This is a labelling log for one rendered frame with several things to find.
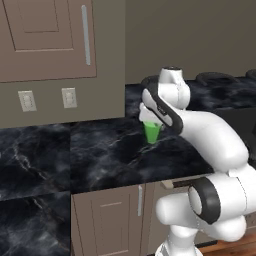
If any green cup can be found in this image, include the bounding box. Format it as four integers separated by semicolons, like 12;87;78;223
142;121;163;145

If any grey wall cupboard handle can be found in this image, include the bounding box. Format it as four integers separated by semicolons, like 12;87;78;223
81;4;92;67

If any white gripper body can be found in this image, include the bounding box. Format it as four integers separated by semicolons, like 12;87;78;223
138;102;165;128

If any beige wall outlet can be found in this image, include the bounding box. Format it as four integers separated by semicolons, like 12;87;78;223
17;89;38;113
61;87;78;110

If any brown wall cupboard door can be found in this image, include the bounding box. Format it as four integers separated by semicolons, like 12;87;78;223
0;0;98;84

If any grey base cupboard handle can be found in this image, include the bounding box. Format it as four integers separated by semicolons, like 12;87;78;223
137;184;144;217

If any brown drawer front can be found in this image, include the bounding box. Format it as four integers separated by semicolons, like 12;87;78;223
154;175;214;205

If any beige drawer handle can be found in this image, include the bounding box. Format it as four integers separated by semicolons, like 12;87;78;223
160;179;202;190

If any brown base cupboard door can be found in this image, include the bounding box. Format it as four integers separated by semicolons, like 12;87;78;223
71;184;147;256

